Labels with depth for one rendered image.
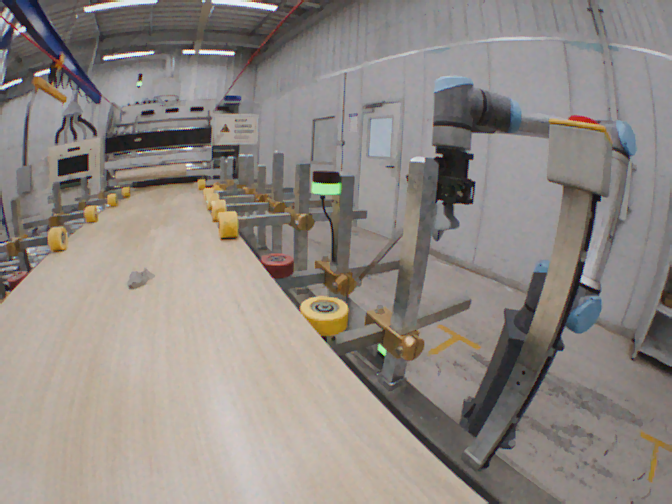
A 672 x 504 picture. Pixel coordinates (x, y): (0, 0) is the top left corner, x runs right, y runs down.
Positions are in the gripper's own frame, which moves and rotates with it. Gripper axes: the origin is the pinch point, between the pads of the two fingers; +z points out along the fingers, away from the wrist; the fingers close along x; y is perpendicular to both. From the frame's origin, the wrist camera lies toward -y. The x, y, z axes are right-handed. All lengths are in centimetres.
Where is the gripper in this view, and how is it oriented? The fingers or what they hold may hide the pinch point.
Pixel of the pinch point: (435, 234)
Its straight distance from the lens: 70.2
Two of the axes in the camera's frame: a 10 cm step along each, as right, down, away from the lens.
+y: 5.0, 3.0, -8.2
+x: 8.7, -1.1, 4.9
